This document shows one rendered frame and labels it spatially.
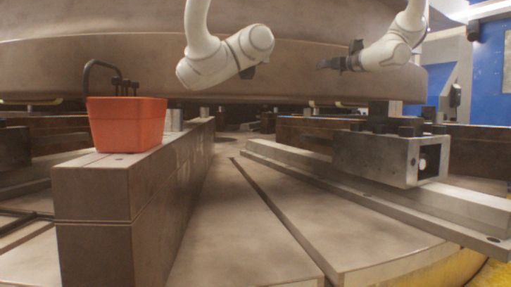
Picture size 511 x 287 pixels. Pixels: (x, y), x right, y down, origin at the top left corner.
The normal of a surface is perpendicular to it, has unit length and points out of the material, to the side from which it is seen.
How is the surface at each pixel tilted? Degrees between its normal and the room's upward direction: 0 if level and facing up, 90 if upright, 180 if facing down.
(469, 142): 90
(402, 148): 90
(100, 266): 90
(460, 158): 90
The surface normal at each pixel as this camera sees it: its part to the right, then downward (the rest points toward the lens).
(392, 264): 0.33, 0.08
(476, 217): -0.84, -0.29
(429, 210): -0.89, 0.02
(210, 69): 0.39, 0.55
